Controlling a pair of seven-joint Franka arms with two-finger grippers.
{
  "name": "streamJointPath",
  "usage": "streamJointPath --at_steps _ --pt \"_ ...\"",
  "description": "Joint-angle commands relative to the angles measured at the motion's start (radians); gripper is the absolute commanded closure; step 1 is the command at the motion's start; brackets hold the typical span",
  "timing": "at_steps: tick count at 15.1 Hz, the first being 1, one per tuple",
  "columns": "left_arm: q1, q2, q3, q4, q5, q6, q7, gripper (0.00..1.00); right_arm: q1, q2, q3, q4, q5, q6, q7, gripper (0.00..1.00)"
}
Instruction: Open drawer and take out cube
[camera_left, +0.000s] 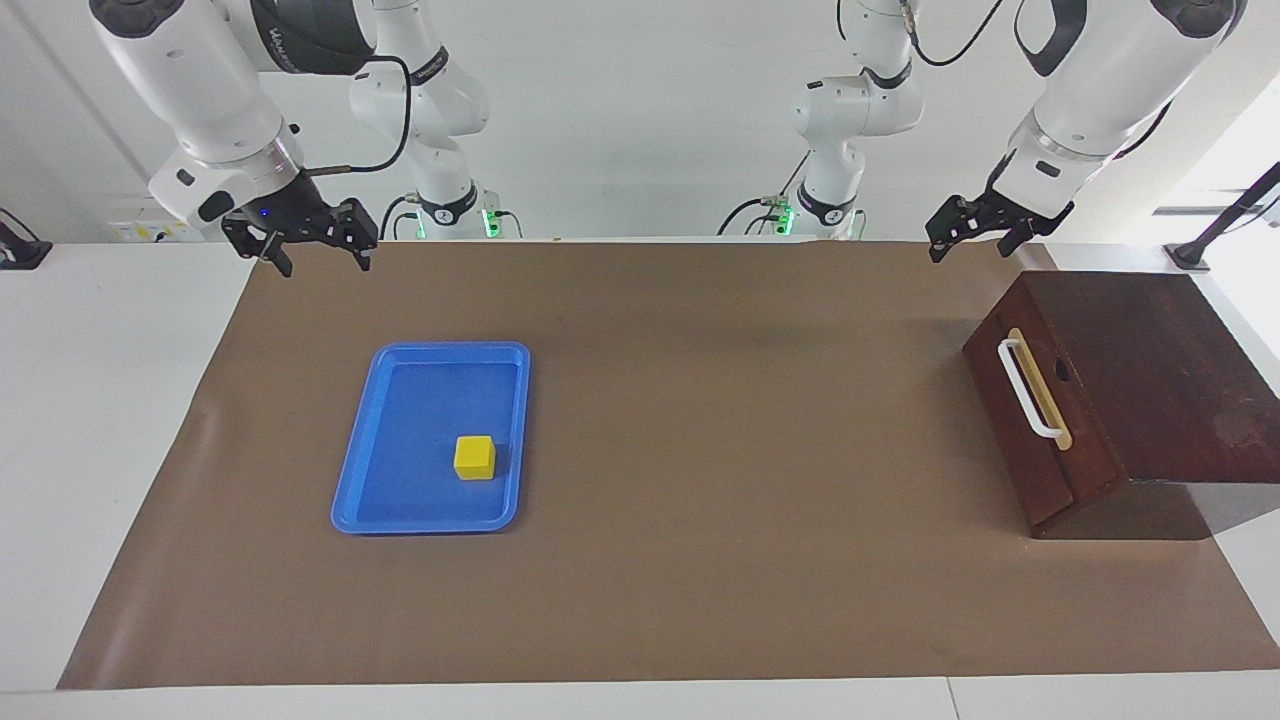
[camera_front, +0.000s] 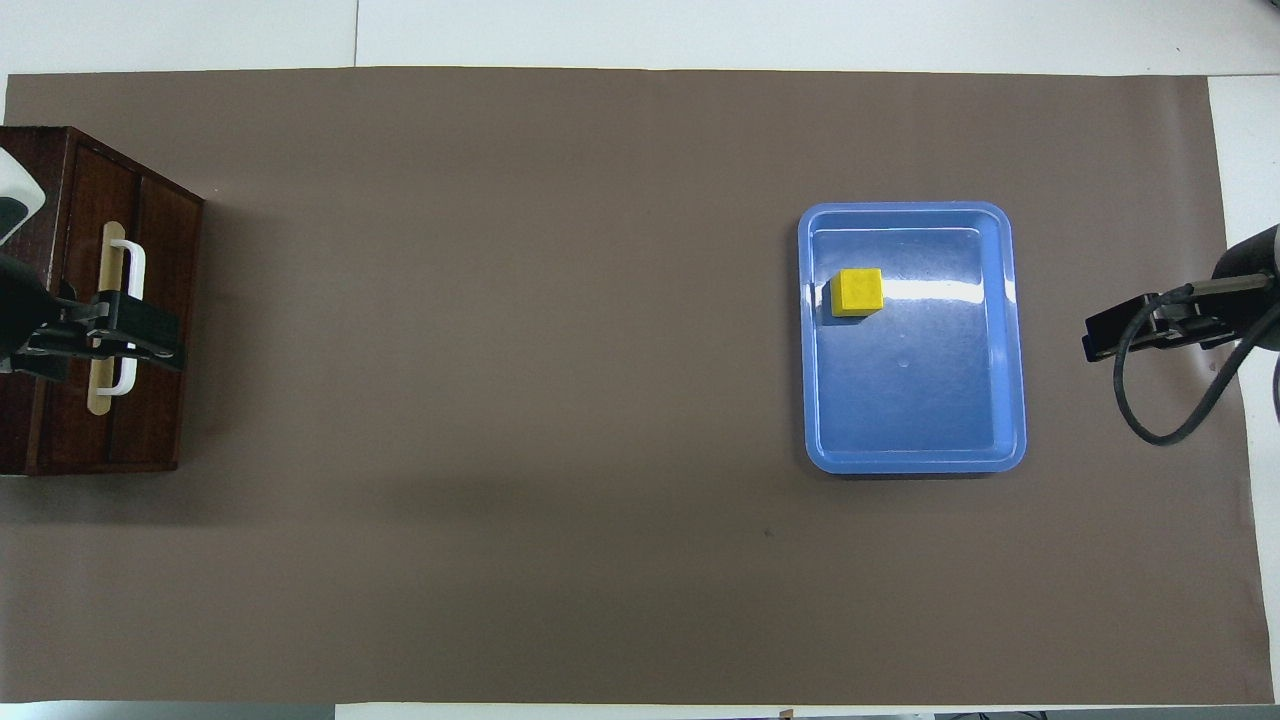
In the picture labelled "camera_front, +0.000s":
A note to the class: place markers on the yellow cube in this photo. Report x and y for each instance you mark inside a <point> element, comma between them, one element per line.
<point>860,290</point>

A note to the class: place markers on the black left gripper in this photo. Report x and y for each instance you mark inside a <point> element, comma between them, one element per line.
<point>25,320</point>

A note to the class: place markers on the wooden drawer with dark front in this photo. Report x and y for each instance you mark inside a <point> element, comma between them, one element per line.
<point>165,240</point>

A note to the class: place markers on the dark wooden cabinet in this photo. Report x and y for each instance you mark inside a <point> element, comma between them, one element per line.
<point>35,150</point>

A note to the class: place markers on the blue plastic tray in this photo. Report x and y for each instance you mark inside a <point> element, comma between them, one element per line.
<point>920,400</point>

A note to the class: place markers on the brown table mat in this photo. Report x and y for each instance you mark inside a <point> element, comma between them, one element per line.
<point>500,400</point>

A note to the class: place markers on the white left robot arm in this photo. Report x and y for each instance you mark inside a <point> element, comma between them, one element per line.
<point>12,185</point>

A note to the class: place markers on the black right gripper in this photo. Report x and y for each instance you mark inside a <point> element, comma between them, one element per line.
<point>1190,320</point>

